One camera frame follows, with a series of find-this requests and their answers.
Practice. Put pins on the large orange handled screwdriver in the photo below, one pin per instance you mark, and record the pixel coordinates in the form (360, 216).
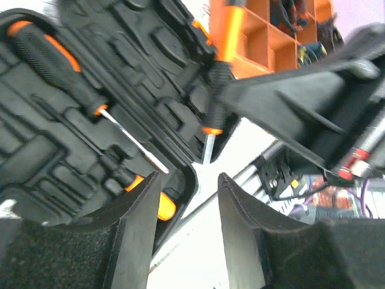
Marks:
(59, 68)

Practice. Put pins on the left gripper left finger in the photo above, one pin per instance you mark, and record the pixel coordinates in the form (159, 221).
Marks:
(108, 248)

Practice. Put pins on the wooden compartment tray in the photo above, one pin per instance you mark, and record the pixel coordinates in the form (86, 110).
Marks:
(262, 48)

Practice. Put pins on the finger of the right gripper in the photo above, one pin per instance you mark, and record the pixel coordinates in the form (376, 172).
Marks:
(320, 111)

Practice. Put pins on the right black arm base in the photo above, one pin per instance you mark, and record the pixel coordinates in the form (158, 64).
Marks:
(274, 171)

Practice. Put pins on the black plastic tool case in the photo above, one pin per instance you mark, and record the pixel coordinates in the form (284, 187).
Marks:
(150, 61)

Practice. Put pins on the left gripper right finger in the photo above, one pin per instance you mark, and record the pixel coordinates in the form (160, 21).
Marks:
(271, 250)

